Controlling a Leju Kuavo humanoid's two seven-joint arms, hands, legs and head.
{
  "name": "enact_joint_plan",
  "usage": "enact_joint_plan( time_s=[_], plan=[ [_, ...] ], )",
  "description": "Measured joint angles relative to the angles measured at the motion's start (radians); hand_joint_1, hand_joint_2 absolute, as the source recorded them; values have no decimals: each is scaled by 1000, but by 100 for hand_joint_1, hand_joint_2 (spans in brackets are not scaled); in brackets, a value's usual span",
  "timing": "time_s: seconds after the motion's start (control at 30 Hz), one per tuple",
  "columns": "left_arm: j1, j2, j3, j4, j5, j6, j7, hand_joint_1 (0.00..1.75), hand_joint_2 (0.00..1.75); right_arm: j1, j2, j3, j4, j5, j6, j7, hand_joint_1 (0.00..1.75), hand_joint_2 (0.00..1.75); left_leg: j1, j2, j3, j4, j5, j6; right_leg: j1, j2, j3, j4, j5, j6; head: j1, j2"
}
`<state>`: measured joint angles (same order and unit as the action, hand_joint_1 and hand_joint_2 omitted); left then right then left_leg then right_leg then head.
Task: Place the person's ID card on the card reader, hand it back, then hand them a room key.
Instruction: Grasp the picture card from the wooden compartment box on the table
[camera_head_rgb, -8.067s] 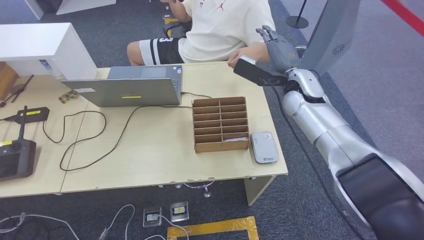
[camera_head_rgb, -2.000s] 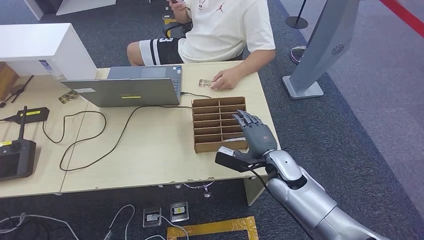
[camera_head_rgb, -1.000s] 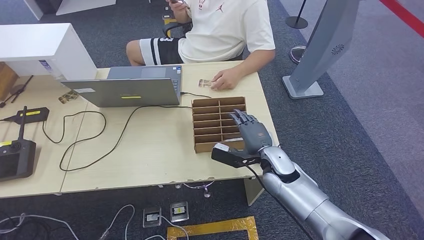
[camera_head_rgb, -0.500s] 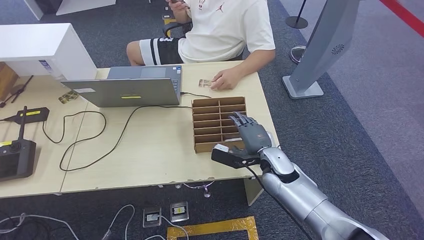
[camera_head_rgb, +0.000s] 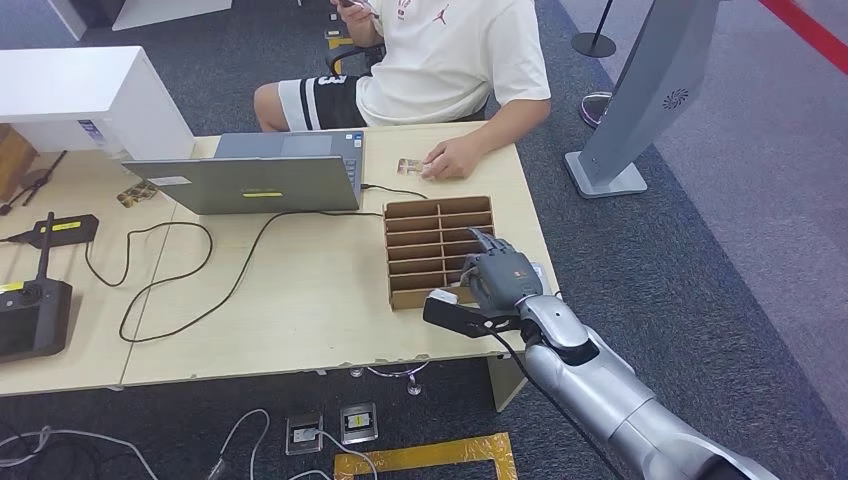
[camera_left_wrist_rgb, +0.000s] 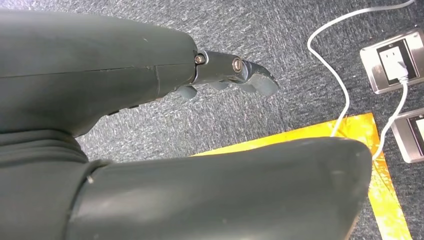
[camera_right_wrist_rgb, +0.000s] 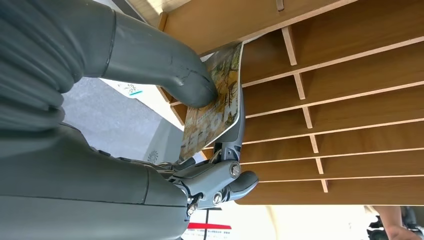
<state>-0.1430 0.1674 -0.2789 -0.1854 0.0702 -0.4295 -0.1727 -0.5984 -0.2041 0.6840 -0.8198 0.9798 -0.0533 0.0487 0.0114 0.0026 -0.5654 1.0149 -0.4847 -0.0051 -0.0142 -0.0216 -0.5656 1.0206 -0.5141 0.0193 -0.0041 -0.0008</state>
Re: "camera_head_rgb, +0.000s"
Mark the yellow floor tape strip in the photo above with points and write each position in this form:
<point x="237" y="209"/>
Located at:
<point x="339" y="43"/>

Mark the ID card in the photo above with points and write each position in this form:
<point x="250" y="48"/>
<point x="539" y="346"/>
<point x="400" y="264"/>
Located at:
<point x="409" y="167"/>

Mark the black tripod stand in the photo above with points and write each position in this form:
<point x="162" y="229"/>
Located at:
<point x="36" y="183"/>

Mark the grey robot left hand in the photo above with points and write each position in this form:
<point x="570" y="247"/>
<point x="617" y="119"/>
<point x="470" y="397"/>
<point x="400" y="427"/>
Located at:
<point x="216" y="469"/>

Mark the grey kiosk stand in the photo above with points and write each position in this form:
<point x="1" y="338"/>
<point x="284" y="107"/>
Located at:
<point x="652" y="86"/>

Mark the person's right hand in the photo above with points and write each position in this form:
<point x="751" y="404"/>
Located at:
<point x="364" y="14"/>

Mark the cardboard card organiser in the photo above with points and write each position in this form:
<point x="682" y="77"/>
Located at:
<point x="417" y="252"/>

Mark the person's right forearm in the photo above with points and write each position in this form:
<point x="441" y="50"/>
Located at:
<point x="366" y="34"/>

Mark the black stanchion post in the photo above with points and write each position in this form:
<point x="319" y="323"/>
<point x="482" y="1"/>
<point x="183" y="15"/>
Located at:
<point x="593" y="45"/>

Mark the round stanchion base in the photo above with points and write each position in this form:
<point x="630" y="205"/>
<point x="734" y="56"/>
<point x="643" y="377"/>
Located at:
<point x="594" y="108"/>

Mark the person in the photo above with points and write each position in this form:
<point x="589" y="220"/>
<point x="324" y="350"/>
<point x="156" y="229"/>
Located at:
<point x="444" y="66"/>

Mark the red barrier belt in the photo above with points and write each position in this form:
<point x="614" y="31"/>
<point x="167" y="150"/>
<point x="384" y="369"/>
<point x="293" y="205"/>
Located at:
<point x="809" y="30"/>

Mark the black adapter with yellow label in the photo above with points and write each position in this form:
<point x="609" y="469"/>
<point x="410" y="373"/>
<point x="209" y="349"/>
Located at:
<point x="66" y="228"/>

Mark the small camouflage patterned item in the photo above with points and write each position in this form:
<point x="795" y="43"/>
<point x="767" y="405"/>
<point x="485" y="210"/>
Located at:
<point x="139" y="193"/>

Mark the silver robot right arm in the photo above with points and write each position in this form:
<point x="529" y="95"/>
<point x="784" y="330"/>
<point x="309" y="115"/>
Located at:
<point x="596" y="391"/>

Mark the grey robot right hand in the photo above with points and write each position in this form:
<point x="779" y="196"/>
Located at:
<point x="507" y="275"/>

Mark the person's left forearm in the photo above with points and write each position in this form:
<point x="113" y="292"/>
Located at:
<point x="513" y="126"/>

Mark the black remote controller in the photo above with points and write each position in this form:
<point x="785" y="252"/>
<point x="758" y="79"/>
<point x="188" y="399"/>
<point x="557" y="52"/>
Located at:
<point x="33" y="319"/>

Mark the white cabinet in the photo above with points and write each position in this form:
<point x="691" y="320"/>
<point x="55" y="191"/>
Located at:
<point x="69" y="83"/>

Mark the floor socket with white plug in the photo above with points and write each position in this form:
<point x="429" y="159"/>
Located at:
<point x="304" y="435"/>

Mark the grey laptop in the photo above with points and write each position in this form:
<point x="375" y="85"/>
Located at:
<point x="262" y="184"/>

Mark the black office chair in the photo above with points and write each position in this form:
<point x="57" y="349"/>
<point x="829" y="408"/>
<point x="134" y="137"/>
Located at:
<point x="348" y="56"/>

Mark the yellow floor tape frame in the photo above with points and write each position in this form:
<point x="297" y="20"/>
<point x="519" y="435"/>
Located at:
<point x="432" y="454"/>

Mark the black smartphone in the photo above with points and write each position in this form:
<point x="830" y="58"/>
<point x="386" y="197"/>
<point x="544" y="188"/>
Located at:
<point x="351" y="3"/>

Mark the brown wooden box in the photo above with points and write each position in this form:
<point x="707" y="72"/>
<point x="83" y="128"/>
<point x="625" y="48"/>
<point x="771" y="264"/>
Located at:
<point x="14" y="160"/>

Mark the beige desk leg panel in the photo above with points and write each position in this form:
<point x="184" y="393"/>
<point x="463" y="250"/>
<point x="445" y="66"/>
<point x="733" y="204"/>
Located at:
<point x="505" y="384"/>

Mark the person's left hand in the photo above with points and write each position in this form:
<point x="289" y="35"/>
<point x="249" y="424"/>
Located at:
<point x="457" y="159"/>

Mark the white furniture panel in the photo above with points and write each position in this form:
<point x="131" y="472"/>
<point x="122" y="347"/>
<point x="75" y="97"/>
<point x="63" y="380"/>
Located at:
<point x="169" y="6"/>

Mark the floor socket with yellow label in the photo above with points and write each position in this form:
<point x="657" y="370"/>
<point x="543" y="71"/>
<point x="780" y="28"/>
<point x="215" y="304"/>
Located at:
<point x="359" y="422"/>

